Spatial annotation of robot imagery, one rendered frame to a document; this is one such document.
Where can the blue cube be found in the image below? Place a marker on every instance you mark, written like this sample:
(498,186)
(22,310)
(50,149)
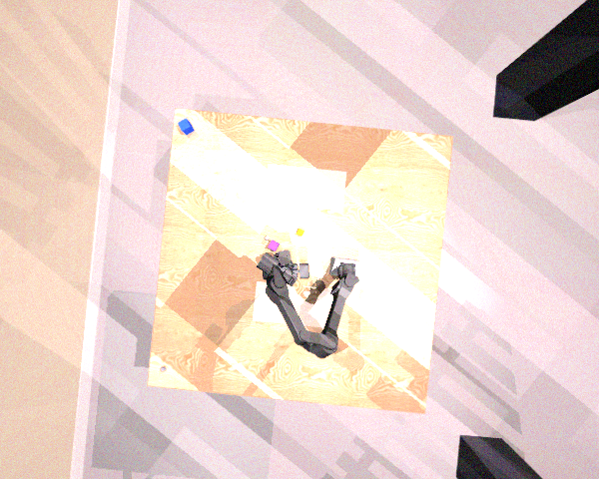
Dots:
(186,126)

